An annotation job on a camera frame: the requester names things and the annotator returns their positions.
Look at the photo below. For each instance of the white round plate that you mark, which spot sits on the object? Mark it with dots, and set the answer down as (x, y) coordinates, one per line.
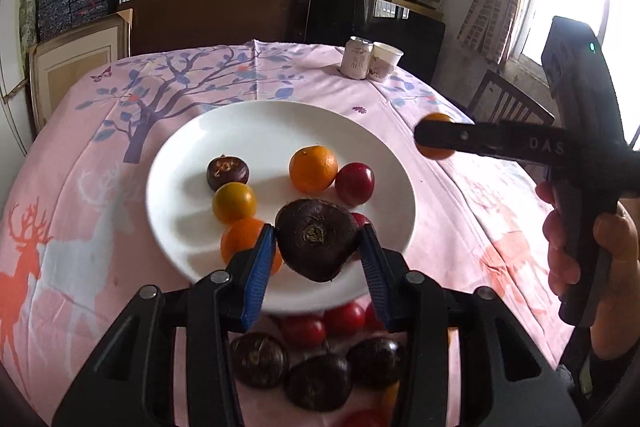
(260, 132)

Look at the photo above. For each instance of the small orange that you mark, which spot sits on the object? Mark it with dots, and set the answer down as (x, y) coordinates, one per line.
(242, 244)
(391, 396)
(436, 119)
(313, 168)

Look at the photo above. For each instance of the large dark water chestnut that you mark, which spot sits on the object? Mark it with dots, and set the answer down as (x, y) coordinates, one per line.
(312, 237)

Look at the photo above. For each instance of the white paper cup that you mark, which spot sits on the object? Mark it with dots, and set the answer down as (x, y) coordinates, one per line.
(385, 62)

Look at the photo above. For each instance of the person's right hand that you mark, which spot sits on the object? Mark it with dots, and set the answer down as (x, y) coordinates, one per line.
(622, 282)

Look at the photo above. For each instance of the dark brown wooden board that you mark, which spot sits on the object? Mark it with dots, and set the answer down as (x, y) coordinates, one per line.
(210, 22)

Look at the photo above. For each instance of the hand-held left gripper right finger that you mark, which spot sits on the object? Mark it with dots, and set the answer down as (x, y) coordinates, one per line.
(375, 277)

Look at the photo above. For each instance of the red cherry tomato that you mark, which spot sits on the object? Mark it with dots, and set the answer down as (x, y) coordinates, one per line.
(371, 314)
(361, 219)
(303, 331)
(355, 183)
(345, 318)

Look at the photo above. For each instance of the dark wooden chair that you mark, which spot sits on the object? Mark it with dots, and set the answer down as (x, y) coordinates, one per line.
(520, 96)

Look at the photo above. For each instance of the pale drink can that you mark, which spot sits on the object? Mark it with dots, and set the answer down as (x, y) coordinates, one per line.
(356, 57)

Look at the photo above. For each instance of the glossy black panel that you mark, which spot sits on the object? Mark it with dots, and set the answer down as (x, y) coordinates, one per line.
(330, 22)

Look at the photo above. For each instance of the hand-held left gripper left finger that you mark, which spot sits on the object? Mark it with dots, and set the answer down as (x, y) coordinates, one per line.
(257, 277)

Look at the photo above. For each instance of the light wooden framed panel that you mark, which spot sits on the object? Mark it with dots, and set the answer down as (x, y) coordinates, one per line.
(75, 67)

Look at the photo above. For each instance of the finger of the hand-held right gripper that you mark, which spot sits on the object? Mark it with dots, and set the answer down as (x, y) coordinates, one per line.
(465, 137)

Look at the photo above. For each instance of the yellow cherry tomato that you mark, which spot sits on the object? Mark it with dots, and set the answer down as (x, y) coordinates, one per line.
(234, 203)

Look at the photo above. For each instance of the small dark water chestnut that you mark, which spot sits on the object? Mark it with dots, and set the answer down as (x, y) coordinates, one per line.
(227, 172)

